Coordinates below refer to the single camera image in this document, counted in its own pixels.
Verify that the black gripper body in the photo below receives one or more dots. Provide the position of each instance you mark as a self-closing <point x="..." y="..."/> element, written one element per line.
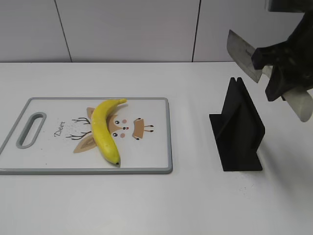
<point x="298" y="70"/>

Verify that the white-handled kitchen knife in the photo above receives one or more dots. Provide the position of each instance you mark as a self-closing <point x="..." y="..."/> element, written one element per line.
<point x="241" y="51"/>

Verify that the black knife stand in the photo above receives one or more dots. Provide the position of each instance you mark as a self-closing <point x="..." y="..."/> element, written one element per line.
<point x="238" y="130"/>

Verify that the white deer cutting board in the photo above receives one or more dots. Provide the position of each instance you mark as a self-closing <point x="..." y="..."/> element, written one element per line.
<point x="52" y="135"/>

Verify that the yellow plastic banana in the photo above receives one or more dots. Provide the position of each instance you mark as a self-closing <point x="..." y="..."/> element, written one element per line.
<point x="100" y="130"/>

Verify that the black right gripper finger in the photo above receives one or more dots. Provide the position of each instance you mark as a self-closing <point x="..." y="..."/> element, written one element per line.
<point x="280" y="82"/>

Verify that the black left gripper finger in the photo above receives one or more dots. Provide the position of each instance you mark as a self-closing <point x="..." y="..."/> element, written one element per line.
<point x="274" y="55"/>

